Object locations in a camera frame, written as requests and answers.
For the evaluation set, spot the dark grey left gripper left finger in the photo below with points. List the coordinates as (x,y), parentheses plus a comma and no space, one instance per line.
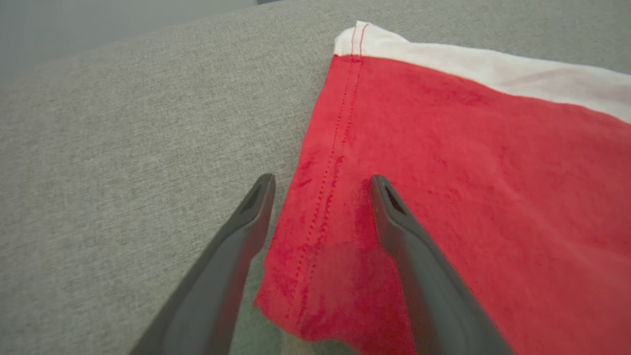
(207,291)

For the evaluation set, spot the red garment with white trim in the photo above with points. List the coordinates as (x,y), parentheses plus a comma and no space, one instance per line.
(493,172)

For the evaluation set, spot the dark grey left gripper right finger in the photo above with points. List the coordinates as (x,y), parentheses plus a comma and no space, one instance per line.
(438,296)

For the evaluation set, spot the grey fabric sofa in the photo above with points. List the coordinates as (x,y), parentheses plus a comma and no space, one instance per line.
(123,148)

